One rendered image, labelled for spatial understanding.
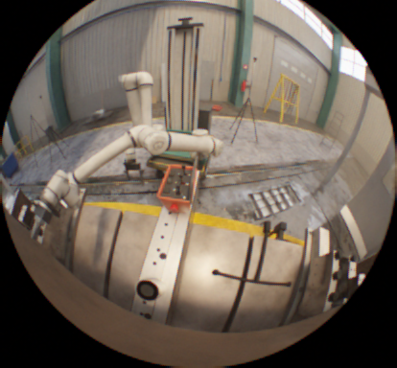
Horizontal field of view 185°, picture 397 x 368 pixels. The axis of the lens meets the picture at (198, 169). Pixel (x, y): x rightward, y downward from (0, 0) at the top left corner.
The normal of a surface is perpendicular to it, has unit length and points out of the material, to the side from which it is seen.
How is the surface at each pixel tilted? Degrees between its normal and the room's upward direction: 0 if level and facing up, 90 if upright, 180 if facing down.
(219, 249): 0
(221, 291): 0
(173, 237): 0
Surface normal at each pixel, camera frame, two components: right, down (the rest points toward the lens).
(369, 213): -0.98, 0.07
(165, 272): 0.06, -0.73
